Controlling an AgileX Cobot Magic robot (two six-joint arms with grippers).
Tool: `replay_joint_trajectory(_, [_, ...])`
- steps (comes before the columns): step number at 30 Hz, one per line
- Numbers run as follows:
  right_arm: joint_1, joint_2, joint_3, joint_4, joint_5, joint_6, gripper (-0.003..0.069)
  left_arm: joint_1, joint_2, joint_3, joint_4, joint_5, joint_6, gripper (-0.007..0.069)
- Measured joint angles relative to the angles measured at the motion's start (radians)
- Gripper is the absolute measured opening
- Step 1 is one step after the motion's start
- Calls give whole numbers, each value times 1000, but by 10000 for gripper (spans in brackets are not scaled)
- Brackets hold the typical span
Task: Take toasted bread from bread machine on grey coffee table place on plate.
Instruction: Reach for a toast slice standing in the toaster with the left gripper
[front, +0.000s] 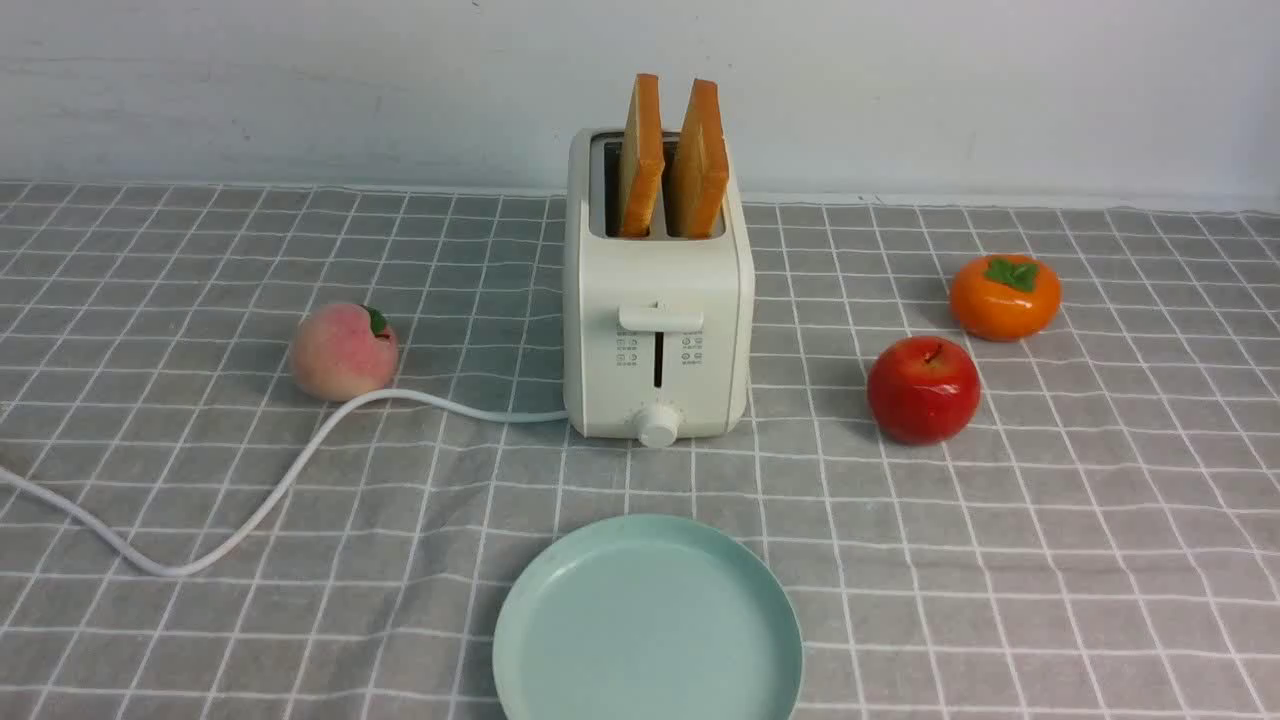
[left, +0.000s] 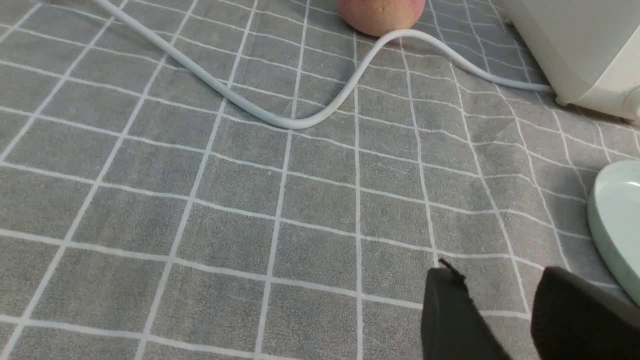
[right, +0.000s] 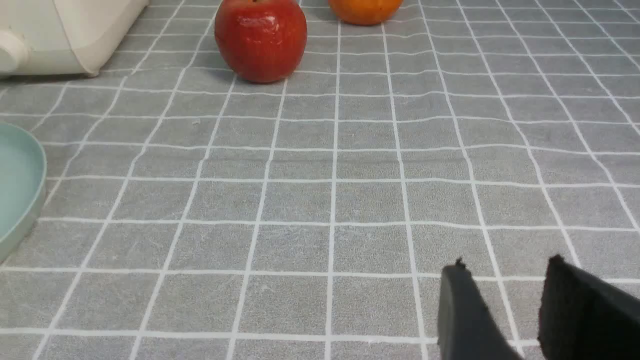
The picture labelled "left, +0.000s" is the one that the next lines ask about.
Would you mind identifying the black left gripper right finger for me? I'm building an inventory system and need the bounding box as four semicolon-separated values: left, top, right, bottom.
530;266;640;360

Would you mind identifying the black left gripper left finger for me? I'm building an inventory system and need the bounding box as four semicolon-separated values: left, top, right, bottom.
421;259;510;360

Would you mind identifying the pale green plate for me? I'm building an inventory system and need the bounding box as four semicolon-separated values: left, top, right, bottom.
587;161;640;305

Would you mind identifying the white toaster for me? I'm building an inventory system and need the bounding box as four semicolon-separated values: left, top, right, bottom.
502;0;640;122

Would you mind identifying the pink peach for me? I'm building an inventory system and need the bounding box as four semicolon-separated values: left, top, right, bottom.
337;0;426;37

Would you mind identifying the white power cable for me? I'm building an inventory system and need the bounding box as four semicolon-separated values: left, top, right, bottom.
92;0;553;130

